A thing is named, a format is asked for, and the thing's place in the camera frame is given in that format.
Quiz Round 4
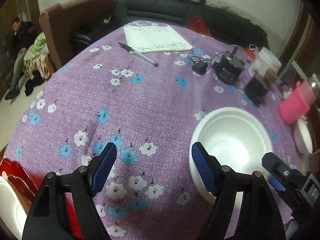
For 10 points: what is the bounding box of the dark clothes pile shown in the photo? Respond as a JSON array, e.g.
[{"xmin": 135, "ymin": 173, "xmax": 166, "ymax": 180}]
[{"xmin": 25, "ymin": 76, "xmax": 45, "ymax": 96}]

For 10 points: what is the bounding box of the black power adapter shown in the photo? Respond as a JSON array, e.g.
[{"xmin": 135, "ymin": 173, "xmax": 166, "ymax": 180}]
[{"xmin": 191, "ymin": 54, "xmax": 213, "ymax": 76}]

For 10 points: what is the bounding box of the purple floral tablecloth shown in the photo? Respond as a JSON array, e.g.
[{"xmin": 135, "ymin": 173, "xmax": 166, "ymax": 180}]
[{"xmin": 0, "ymin": 20, "xmax": 310, "ymax": 240}]

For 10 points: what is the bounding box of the small white bowl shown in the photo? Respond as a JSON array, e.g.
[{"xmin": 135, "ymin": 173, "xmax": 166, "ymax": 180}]
[{"xmin": 293, "ymin": 119, "xmax": 313, "ymax": 154}]

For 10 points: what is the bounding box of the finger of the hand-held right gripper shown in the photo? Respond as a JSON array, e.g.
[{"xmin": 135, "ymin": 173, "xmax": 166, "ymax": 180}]
[
  {"xmin": 269, "ymin": 175, "xmax": 287, "ymax": 193},
  {"xmin": 262, "ymin": 152, "xmax": 307, "ymax": 189}
]

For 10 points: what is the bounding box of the green patterned blanket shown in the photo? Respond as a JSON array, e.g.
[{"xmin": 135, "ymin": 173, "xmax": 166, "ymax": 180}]
[{"xmin": 24, "ymin": 32, "xmax": 54, "ymax": 79}]

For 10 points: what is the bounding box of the dark glass jar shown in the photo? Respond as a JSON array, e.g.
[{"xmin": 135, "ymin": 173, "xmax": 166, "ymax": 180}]
[{"xmin": 244, "ymin": 72, "xmax": 272, "ymax": 105}]

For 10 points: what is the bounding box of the wooden cabinet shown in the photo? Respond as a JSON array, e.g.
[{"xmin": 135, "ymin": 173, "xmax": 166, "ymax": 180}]
[{"xmin": 280, "ymin": 2, "xmax": 320, "ymax": 80}]

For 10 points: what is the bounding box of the red plate with gold print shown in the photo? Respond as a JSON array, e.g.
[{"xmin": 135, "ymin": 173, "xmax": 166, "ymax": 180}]
[{"xmin": 0, "ymin": 158, "xmax": 38, "ymax": 193}]

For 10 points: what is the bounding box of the glossy white dish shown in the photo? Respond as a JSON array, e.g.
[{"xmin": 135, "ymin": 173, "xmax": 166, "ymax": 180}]
[{"xmin": 0, "ymin": 176, "xmax": 28, "ymax": 240}]

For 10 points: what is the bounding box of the black round device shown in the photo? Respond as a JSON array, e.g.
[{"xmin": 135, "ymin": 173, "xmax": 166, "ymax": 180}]
[{"xmin": 212, "ymin": 51, "xmax": 245, "ymax": 85}]

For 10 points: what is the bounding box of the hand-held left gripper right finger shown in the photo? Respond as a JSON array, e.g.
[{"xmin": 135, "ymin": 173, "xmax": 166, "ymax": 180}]
[{"xmin": 191, "ymin": 142, "xmax": 287, "ymax": 240}]

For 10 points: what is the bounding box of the jar with pink knitted sleeve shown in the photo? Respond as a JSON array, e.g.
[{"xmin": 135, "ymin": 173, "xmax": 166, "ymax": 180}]
[{"xmin": 279, "ymin": 74, "xmax": 320, "ymax": 126}]

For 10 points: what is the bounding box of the clear plastic jar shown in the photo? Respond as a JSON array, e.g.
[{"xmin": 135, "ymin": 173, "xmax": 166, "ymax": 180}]
[{"xmin": 250, "ymin": 47, "xmax": 282, "ymax": 80}]

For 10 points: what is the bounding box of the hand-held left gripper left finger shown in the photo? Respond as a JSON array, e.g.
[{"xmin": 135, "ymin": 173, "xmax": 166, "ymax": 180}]
[{"xmin": 22, "ymin": 142, "xmax": 117, "ymax": 240}]

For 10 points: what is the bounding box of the brown armchair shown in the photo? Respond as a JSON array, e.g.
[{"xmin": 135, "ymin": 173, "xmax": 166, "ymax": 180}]
[{"xmin": 39, "ymin": 0, "xmax": 117, "ymax": 70}]

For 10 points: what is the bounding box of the black leather sofa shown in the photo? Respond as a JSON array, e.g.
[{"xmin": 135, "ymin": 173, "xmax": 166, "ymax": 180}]
[{"xmin": 71, "ymin": 0, "xmax": 269, "ymax": 49}]

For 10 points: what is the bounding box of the black pen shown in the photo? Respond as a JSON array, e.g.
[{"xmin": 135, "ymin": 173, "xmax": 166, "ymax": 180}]
[{"xmin": 118, "ymin": 42, "xmax": 159, "ymax": 67}]

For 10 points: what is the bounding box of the large white bowl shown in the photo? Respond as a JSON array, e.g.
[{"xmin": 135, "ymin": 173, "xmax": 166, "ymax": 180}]
[{"xmin": 189, "ymin": 107, "xmax": 272, "ymax": 240}]

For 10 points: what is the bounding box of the white notebook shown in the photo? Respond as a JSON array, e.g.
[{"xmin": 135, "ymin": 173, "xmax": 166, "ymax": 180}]
[{"xmin": 123, "ymin": 24, "xmax": 193, "ymax": 54}]

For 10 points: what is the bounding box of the red plastic bag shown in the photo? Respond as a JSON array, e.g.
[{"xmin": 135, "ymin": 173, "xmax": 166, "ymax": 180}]
[{"xmin": 187, "ymin": 16, "xmax": 212, "ymax": 37}]

